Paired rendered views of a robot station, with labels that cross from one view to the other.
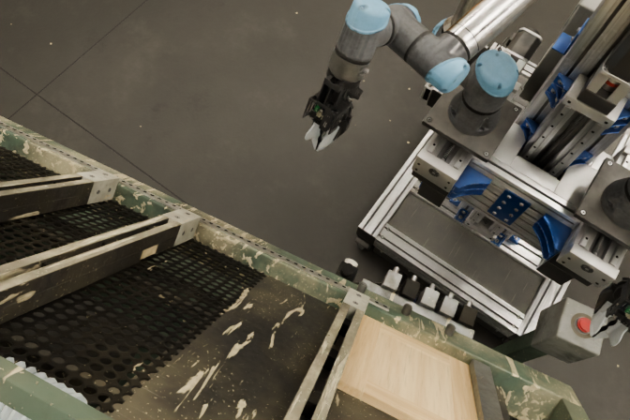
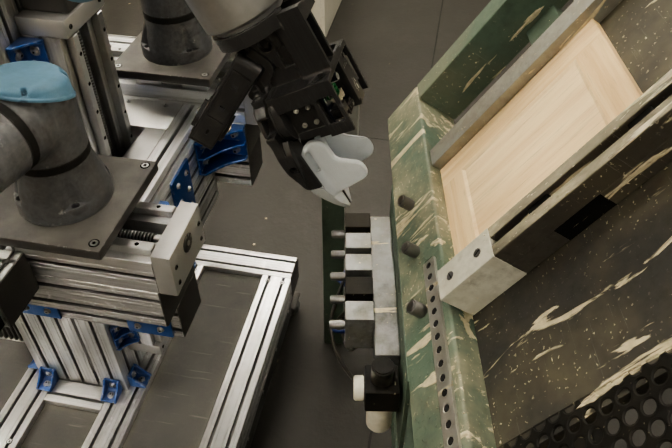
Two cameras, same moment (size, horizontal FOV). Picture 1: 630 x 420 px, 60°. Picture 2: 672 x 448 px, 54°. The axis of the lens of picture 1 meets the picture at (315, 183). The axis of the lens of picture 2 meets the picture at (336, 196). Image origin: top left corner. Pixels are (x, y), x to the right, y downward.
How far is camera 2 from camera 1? 111 cm
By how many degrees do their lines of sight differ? 61
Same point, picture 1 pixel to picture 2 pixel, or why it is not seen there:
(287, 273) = (474, 409)
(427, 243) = (199, 413)
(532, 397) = (433, 121)
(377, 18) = not seen: outside the picture
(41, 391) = not seen: outside the picture
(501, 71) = (32, 71)
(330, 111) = (340, 47)
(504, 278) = (220, 307)
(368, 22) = not seen: outside the picture
